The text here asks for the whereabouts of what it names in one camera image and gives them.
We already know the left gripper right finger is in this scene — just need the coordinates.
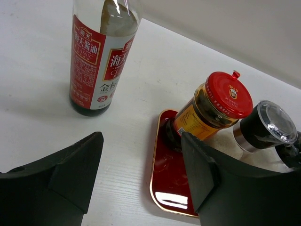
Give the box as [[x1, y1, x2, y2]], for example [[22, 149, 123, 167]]
[[181, 132, 301, 226]]

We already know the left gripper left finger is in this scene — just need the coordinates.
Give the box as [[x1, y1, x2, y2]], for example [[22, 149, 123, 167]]
[[0, 132, 103, 226]]

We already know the black cap pepper grinder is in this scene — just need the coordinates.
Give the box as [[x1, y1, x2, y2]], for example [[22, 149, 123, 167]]
[[206, 100, 301, 173]]

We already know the red lid sauce jar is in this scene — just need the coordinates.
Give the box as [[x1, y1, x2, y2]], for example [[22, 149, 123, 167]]
[[164, 71, 253, 152]]

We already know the soy sauce bottle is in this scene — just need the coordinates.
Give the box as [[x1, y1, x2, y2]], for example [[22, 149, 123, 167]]
[[69, 0, 142, 117]]

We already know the red rectangular tray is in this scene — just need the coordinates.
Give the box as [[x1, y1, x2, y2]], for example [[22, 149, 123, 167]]
[[149, 109, 198, 218]]

